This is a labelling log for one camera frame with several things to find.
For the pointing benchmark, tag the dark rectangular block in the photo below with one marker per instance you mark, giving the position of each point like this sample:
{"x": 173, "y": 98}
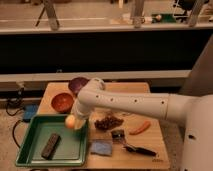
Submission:
{"x": 50, "y": 146}

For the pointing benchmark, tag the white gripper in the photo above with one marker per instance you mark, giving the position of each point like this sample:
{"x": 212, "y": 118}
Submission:
{"x": 81, "y": 112}

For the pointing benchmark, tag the purple bowl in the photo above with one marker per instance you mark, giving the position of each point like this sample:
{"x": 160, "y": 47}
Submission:
{"x": 76, "y": 84}

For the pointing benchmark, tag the small metal clip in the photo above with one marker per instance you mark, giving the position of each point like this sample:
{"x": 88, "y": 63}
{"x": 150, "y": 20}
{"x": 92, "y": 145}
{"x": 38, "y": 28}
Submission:
{"x": 118, "y": 136}

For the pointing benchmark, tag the green plastic tray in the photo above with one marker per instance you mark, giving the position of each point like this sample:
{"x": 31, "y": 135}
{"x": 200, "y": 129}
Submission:
{"x": 70, "y": 151}

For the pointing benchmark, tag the blue box on floor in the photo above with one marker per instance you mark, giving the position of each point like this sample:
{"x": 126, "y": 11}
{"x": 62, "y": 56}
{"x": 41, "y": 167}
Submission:
{"x": 29, "y": 112}

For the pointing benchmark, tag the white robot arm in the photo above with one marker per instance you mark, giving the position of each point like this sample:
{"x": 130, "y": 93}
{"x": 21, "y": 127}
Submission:
{"x": 194, "y": 113}

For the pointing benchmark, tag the yellow-red apple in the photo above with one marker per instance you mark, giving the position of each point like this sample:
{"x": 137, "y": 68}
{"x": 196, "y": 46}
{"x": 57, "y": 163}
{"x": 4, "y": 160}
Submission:
{"x": 70, "y": 122}

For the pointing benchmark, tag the wooden board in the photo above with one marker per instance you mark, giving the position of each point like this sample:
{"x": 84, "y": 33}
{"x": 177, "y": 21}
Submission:
{"x": 151, "y": 139}

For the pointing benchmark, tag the orange carrot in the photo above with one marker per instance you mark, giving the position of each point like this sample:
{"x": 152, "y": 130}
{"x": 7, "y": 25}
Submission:
{"x": 141, "y": 129}

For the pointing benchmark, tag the blue sponge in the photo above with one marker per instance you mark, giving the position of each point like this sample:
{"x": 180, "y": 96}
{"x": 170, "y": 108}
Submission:
{"x": 101, "y": 147}

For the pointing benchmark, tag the red bowl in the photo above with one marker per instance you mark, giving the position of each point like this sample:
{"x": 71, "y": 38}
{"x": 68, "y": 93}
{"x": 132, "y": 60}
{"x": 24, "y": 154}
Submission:
{"x": 62, "y": 102}

